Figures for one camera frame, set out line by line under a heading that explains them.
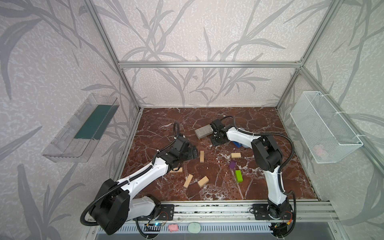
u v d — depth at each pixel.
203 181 0.82
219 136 0.76
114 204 0.40
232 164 0.90
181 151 0.65
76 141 0.63
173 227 0.68
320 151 0.73
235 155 0.94
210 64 0.99
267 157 0.55
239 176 0.85
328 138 0.63
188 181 0.83
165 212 0.72
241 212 0.75
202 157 0.92
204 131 1.02
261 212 0.73
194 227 0.68
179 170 0.71
